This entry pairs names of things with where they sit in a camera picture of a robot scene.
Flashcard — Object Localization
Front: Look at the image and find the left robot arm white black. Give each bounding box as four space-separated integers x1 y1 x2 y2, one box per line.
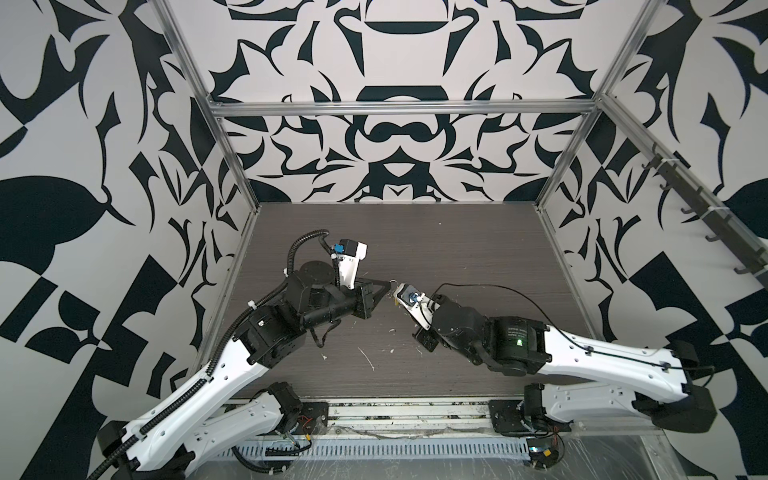
89 229 391 479

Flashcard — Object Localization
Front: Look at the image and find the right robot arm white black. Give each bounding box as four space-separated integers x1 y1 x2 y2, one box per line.
395 284 718 434

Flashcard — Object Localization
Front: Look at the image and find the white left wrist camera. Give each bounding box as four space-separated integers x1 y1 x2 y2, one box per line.
331 239 368 290

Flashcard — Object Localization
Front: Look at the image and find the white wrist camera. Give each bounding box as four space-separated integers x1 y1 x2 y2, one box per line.
331 239 368 290
394 283 439 331

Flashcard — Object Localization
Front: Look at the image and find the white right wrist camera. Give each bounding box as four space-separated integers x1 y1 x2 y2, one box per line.
394 283 439 331

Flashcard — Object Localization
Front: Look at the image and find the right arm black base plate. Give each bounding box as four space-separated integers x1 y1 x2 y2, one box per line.
488 399 542 436

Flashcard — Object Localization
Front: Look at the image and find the white slotted cable duct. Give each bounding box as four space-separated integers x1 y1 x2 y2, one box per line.
238 437 530 461

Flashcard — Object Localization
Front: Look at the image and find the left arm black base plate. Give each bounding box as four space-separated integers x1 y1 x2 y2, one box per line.
294 401 330 435

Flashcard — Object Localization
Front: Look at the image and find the aluminium frame crossbar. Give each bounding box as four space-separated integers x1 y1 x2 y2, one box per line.
209 99 596 118

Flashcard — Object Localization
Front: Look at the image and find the black wall hook rail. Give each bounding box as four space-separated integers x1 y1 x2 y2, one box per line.
643 144 767 290

